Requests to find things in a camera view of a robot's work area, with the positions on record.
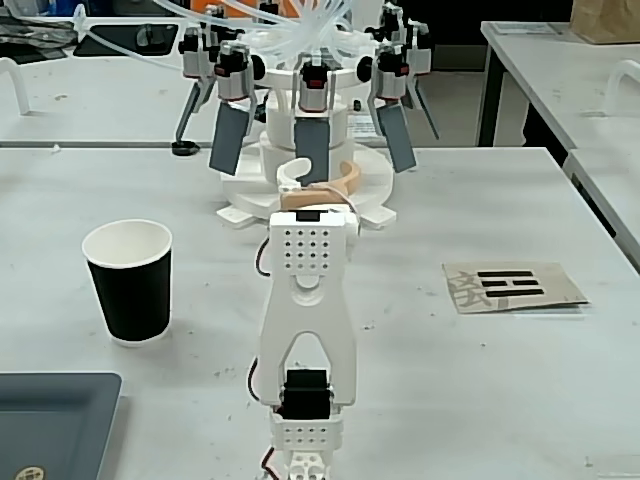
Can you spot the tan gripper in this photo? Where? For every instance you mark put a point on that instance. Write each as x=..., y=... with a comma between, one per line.
x=306, y=194

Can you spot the black paper cup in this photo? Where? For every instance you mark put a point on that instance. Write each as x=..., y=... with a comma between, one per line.
x=132, y=300

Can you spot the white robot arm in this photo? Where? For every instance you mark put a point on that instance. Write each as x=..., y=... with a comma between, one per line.
x=305, y=310

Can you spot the grey flat paddle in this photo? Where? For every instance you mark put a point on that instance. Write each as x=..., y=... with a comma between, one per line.
x=229, y=140
x=397, y=137
x=312, y=145

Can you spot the white round machine stand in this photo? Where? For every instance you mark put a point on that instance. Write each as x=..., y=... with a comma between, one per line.
x=370, y=175

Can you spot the printed paper label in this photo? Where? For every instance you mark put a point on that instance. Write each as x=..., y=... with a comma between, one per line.
x=361, y=126

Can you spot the silver pneumatic actuator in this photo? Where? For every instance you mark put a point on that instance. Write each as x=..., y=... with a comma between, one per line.
x=194, y=55
x=235, y=75
x=421, y=50
x=314, y=90
x=391, y=75

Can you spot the dark thin paddle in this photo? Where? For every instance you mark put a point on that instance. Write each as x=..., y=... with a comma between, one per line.
x=192, y=107
x=425, y=107

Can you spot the small black cap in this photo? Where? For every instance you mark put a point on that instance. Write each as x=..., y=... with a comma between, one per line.
x=184, y=148

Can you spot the clear tube bundle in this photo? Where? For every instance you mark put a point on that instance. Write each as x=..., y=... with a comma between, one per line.
x=310, y=35

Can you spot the black table leg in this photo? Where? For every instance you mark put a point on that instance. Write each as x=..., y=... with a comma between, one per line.
x=489, y=100

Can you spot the orange box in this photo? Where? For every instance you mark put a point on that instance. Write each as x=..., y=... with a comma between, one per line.
x=210, y=5

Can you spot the cardboard sheet with black bars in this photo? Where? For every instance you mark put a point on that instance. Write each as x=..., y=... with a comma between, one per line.
x=545, y=280

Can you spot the black mat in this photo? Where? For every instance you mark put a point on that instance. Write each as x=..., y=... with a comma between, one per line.
x=110, y=42

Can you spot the dark clutter pile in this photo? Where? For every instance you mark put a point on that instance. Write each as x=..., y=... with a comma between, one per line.
x=30, y=35

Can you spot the brown paper bag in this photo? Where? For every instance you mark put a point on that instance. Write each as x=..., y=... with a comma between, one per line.
x=607, y=20

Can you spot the grey plastic tray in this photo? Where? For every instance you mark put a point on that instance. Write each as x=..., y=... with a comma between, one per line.
x=55, y=425

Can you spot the round tan sticker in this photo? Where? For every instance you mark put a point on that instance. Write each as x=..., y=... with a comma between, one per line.
x=30, y=473

